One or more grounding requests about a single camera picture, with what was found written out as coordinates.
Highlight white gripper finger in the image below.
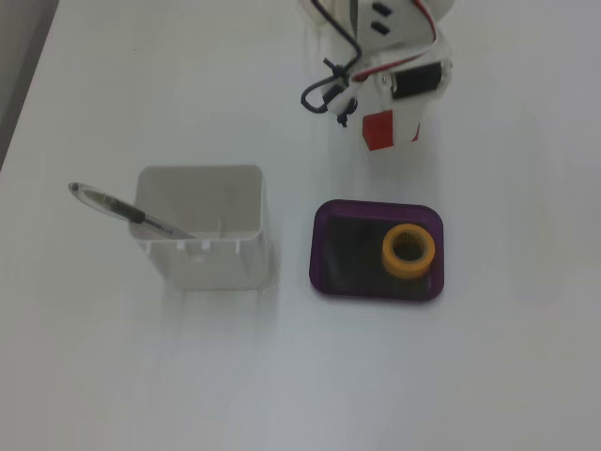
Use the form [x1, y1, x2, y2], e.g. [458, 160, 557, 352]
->
[393, 96, 426, 145]
[367, 141, 415, 165]

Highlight black ballpoint pen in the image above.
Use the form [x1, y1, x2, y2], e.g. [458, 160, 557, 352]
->
[68, 181, 196, 241]

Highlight white plastic pen holder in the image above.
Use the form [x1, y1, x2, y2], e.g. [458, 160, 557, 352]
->
[134, 163, 276, 291]

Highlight black cable with zip ties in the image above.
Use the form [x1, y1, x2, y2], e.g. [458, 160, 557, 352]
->
[300, 0, 363, 129]

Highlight red servo wire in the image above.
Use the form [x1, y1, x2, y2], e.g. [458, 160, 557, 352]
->
[349, 0, 453, 84]

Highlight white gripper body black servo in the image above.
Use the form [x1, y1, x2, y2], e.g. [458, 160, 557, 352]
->
[370, 44, 455, 114]

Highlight red plastic block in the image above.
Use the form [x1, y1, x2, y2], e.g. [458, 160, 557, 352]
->
[362, 109, 422, 152]

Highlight yellow masking tape roll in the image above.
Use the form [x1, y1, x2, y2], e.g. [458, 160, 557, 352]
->
[381, 223, 438, 280]

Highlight purple metal tray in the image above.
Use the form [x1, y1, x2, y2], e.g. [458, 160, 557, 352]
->
[308, 198, 445, 304]

